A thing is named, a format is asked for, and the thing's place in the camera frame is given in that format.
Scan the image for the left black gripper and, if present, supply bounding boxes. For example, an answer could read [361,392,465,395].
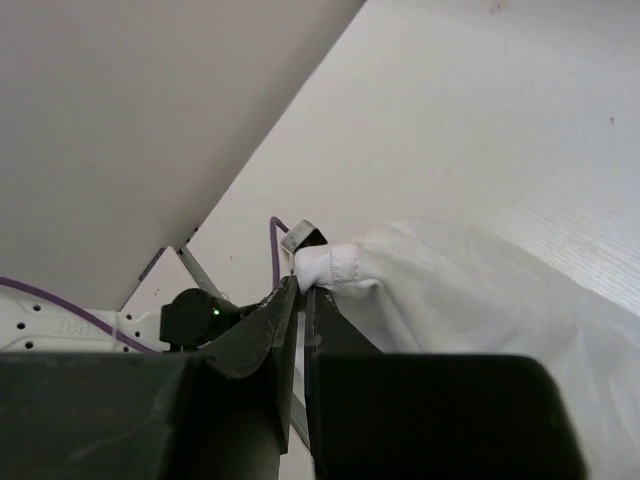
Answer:
[159,288,262,352]

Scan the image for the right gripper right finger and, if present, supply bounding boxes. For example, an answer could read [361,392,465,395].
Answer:
[304,288,587,479]

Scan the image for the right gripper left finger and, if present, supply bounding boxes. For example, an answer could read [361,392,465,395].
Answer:
[1,276,298,479]

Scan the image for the white skirt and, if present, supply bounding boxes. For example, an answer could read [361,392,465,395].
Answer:
[294,219,639,479]

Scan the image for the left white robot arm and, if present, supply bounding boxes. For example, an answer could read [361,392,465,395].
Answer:
[1,277,255,353]

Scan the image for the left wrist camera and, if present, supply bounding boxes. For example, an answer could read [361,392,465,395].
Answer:
[280,220,328,255]

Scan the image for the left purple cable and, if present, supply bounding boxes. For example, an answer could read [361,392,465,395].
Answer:
[0,215,292,354]

